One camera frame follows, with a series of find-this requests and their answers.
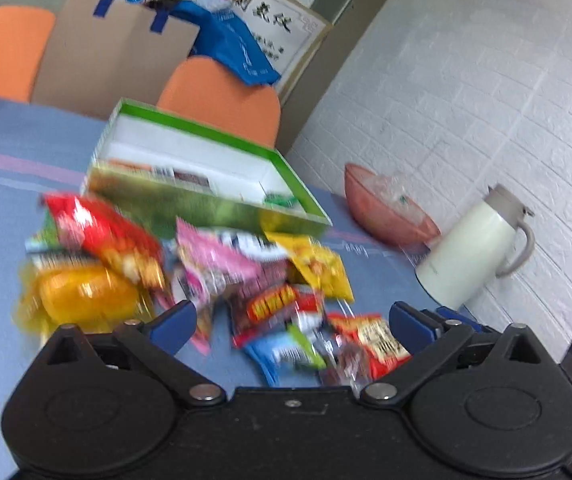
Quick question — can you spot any blue green candy packet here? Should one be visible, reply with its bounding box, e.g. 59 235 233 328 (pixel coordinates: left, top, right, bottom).
243 325 326 387

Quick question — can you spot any red yellow label packet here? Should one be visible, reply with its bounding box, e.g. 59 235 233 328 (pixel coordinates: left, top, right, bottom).
231 283 325 348

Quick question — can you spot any yellow corn cake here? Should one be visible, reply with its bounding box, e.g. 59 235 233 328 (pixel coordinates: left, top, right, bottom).
12 252 155 337

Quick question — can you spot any red chip bag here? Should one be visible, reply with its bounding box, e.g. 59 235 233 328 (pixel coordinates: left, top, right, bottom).
42 193 165 290

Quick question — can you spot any blue tablecloth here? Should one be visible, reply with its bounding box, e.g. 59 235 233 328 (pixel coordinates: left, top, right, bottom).
0 94 448 480

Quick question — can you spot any yellow snack packet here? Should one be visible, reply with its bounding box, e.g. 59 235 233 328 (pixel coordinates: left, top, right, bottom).
264 232 354 302

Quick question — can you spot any orange chair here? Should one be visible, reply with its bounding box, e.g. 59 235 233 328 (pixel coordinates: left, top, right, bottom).
157 56 281 148
0 6 57 103

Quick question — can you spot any brown cardboard sheet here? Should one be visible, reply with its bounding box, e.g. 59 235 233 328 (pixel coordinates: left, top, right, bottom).
31 0 199 119

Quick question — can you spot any right orange chair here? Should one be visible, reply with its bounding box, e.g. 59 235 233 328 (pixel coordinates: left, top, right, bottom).
157 56 281 148

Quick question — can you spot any green white cardboard box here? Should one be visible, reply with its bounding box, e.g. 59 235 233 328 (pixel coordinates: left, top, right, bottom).
80 100 333 238

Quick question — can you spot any pink translucent plastic bowl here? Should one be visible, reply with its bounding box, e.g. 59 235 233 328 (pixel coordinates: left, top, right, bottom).
344 162 441 247

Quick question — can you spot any blue fabric bag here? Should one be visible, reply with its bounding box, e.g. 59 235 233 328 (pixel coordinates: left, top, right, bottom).
170 0 280 86

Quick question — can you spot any left orange chair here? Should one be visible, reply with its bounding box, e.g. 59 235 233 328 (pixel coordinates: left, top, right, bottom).
0 6 57 103

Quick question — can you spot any white thermos jug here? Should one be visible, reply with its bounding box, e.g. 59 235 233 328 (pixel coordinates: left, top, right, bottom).
415 184 536 309

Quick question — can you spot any red white noodle snack packet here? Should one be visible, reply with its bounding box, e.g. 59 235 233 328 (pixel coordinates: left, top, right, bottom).
327 313 412 379

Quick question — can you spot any framed calligraphy poster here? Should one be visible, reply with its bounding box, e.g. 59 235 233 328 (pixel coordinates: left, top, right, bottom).
231 0 333 104

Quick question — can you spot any pink snack packet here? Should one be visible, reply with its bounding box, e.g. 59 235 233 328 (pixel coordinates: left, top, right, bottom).
169 218 261 351

